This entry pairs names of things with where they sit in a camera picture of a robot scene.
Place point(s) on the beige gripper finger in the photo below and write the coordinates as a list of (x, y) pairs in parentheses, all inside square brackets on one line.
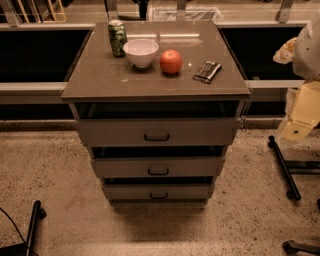
[(302, 112), (285, 54)]

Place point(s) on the grey top drawer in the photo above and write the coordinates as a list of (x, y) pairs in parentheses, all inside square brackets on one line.
[(158, 132)]

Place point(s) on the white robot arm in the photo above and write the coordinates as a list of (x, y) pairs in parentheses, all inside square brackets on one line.
[(306, 55)]

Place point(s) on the grey drawer cabinet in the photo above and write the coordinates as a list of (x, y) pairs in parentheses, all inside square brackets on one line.
[(109, 88)]

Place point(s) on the grey bottom drawer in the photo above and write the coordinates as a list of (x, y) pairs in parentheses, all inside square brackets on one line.
[(157, 192)]

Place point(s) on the dark snack packet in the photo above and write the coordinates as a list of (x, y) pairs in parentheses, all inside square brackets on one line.
[(207, 72)]

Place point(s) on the black stand leg right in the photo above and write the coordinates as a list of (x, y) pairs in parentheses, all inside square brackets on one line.
[(291, 167)]

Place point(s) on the black stand leg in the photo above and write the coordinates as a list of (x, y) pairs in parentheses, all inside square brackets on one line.
[(291, 167), (26, 247)]

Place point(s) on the red apple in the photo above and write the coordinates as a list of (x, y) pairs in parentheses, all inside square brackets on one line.
[(170, 62)]

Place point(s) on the black caster foot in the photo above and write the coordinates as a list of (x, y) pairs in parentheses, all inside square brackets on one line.
[(292, 247)]

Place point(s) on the white bowl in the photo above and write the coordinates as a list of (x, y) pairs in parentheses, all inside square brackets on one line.
[(141, 52)]

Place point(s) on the green soda can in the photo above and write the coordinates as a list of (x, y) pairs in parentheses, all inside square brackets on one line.
[(117, 37)]

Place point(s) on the black stand leg left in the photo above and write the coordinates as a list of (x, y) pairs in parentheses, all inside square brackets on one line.
[(26, 247)]

